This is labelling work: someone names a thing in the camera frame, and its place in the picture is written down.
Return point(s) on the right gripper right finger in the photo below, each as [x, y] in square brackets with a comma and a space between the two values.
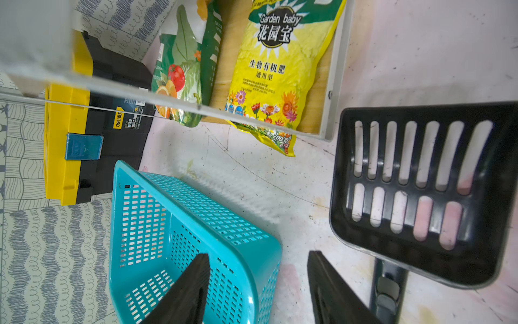
[333, 301]

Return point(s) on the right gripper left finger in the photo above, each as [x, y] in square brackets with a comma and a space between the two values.
[185, 301]

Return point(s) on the green fruit picture bag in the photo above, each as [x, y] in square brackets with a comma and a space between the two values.
[186, 64]

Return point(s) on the yellow flower fertilizer bag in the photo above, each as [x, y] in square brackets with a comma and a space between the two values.
[276, 66]

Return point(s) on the white wooden two-tier shelf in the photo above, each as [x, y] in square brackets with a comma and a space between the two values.
[37, 48]

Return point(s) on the teal plastic basket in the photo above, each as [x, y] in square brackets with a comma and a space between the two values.
[159, 224]

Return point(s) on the black slotted scoop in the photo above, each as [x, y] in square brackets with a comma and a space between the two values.
[425, 189]

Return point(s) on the yellow black toolbox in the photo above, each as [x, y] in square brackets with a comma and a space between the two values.
[87, 133]

